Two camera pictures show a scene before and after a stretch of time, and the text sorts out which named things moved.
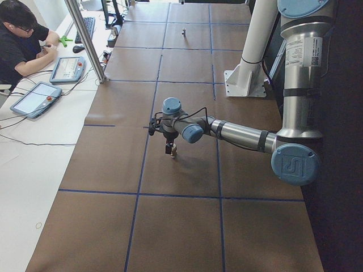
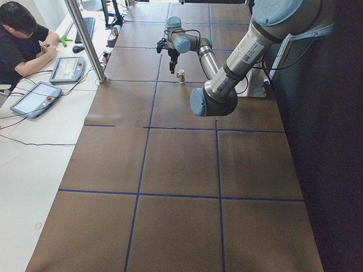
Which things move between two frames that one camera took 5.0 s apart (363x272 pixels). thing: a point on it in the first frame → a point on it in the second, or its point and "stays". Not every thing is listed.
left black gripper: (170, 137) → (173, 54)
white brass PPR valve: (173, 151) → (181, 76)
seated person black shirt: (24, 46) stays
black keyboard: (89, 22) stays
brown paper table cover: (125, 205) stays
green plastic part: (63, 39) stays
